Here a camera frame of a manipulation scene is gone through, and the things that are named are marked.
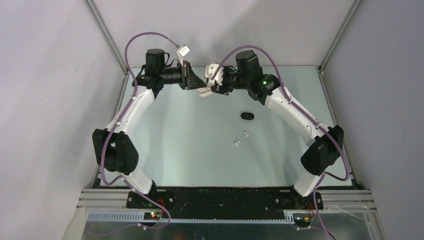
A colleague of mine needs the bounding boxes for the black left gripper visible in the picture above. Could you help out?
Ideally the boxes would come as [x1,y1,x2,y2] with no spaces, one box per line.
[158,61,207,91]

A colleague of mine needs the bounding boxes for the white earbud charging case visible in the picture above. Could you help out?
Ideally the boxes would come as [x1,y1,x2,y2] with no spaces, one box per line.
[198,87,214,98]

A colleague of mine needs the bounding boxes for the black earbud charging case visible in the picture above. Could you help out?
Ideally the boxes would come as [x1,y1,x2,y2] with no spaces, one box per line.
[240,112,255,121]

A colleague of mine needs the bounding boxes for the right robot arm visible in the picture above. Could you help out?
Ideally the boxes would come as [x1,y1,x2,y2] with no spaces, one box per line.
[204,50,344,209]

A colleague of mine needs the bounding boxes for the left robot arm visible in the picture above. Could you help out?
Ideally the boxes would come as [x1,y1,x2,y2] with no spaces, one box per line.
[92,45,207,208]

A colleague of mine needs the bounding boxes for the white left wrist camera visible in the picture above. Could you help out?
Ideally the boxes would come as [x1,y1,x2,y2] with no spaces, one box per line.
[176,44,190,65]

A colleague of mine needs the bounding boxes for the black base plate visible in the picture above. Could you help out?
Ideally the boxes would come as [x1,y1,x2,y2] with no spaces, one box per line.
[126,186,324,219]

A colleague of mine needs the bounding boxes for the grey slotted cable duct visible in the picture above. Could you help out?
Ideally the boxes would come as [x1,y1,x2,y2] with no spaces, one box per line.
[86,210,295,224]

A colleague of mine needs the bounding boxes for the aluminium front frame rail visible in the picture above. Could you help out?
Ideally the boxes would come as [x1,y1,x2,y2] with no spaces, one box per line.
[76,188,377,213]

